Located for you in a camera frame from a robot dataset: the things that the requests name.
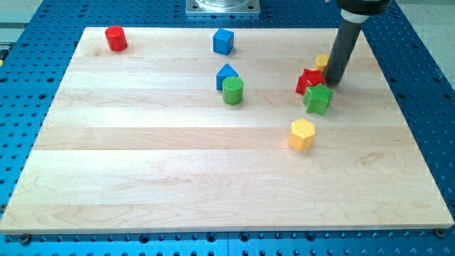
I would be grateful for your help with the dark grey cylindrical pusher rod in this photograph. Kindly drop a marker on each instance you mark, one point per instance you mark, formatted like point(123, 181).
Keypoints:
point(343, 46)

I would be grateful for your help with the yellow block behind star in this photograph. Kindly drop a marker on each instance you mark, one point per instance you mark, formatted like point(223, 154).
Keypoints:
point(321, 62)

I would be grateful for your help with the red star block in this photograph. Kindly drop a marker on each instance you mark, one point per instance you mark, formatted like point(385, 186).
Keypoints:
point(309, 78)

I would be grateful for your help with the green star block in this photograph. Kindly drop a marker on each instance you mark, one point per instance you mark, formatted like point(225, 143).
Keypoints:
point(317, 99)

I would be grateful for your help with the yellow hexagon block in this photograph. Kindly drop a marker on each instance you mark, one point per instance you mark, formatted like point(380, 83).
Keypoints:
point(301, 134)

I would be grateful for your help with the blue cube block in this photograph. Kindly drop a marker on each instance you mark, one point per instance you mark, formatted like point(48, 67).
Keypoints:
point(223, 41)

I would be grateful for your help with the blue triangle block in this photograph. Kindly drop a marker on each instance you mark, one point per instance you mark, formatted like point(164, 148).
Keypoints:
point(225, 72)

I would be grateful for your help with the green cylinder block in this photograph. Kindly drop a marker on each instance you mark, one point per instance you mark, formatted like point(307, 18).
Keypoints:
point(233, 90)

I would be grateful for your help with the light wooden board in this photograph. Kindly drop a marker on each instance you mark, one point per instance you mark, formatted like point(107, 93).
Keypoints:
point(140, 141)

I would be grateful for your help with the red cylinder block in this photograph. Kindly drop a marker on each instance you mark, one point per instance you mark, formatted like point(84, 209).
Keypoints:
point(116, 38)

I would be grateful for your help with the blue perforated metal table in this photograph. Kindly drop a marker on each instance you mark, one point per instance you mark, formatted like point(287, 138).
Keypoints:
point(410, 41)

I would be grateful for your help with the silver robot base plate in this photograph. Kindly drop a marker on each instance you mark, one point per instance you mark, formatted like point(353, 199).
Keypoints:
point(222, 7)

